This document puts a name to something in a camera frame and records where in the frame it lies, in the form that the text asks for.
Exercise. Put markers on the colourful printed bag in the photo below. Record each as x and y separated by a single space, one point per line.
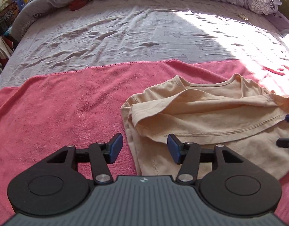
8 14

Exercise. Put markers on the beige t-shirt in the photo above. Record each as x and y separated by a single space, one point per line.
205 113

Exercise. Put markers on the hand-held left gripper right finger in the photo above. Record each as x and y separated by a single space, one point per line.
174 147

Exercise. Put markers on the light purple bed sheet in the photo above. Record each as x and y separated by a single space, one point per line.
111 40

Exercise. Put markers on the red cloth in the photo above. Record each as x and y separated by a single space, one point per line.
78 4

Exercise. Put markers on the pink blanket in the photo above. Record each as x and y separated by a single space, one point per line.
52 113

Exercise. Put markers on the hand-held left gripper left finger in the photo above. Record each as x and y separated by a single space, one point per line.
116 147

